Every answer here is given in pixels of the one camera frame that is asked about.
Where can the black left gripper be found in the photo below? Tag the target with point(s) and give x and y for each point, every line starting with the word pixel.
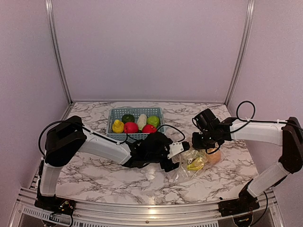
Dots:
pixel 170 166

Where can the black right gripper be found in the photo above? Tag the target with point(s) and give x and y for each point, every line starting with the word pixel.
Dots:
pixel 196 144

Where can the white fake cauliflower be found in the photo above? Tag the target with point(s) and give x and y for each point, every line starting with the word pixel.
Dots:
pixel 192 154

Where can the clear zip top bag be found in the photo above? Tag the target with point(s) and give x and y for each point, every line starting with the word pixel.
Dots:
pixel 181 174

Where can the yellow fake banana bunch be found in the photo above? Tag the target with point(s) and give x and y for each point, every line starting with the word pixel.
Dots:
pixel 196 165

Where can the green fake pear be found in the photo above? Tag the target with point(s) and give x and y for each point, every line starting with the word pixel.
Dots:
pixel 153 120

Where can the red fake apple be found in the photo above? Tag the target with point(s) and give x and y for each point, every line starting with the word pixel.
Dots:
pixel 130 128

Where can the light blue plastic basket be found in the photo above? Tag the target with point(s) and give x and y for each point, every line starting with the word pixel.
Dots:
pixel 117 113

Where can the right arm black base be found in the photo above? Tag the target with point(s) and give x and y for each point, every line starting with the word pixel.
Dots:
pixel 244 203

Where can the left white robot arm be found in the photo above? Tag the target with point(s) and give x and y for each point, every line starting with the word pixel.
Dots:
pixel 65 138

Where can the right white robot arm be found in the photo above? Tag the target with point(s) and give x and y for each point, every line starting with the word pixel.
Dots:
pixel 276 146

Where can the orange fake peach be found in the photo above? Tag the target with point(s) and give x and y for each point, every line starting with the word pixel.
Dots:
pixel 213 158

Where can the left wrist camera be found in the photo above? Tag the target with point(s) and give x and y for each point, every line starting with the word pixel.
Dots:
pixel 177 147

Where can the front aluminium table rail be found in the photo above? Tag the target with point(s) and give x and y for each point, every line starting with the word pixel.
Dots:
pixel 98 214

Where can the right aluminium frame post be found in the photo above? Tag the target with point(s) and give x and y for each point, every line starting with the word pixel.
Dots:
pixel 243 46

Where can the aluminium frame post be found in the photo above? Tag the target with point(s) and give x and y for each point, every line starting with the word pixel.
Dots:
pixel 56 49
pixel 243 46

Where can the left aluminium frame post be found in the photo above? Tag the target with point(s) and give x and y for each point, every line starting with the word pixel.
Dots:
pixel 56 49

